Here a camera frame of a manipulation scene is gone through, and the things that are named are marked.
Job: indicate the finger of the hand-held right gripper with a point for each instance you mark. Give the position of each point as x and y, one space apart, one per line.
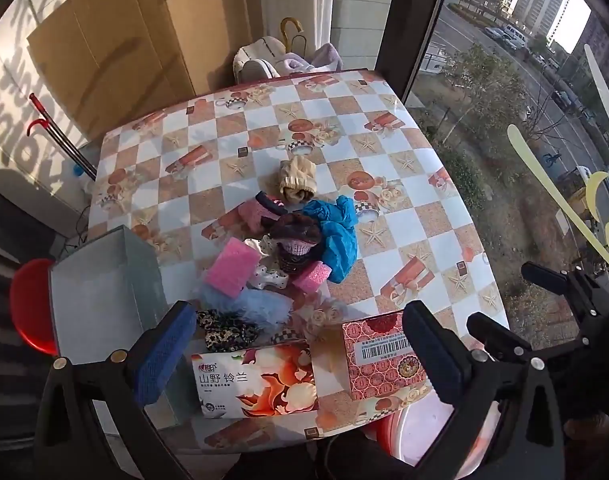
579 290
499 340

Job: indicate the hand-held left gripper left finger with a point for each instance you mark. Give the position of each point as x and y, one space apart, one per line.
164 355

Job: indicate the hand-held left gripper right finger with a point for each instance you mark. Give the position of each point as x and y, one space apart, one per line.
434 350

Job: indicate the leopard print scrunchie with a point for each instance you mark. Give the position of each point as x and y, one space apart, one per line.
224 332

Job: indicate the grey storage box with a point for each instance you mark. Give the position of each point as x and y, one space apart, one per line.
99 300

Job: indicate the light blue fluffy scrunchie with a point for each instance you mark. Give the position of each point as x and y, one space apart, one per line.
257 307

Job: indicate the large pink sponge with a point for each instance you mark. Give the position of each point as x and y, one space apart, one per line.
232 265

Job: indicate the white polka dot scrunchie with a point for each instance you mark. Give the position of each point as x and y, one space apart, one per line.
269 277

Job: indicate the small pink sponge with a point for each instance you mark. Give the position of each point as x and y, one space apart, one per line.
312 276

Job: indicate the pink knit sock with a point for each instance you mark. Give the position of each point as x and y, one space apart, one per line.
257 212

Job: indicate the dark brown knit scrunchie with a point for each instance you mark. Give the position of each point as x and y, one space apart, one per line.
294 227

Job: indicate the beige knit hat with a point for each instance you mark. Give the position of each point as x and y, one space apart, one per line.
297 177

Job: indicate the red patterned carton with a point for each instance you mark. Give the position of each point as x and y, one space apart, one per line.
374 360

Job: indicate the red plastic stool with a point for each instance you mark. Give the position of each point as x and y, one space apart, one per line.
27 305
429 430

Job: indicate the yellow window sticker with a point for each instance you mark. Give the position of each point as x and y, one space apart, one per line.
559 200

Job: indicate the floral tissue pack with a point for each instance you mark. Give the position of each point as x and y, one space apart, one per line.
254 380

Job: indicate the person's dark trousers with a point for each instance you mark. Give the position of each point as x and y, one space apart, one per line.
309 457

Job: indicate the checked printed tablecloth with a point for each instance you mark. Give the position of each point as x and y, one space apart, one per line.
224 135

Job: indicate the red metal mop pole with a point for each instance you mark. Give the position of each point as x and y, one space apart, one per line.
59 132

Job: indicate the white van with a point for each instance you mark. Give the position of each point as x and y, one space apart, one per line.
514 35

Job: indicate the white bag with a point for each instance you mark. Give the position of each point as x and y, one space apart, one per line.
257 62

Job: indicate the lavender cloth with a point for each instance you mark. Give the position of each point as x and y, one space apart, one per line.
324 57

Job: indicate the large cardboard sheet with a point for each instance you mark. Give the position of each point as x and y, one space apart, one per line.
119 45

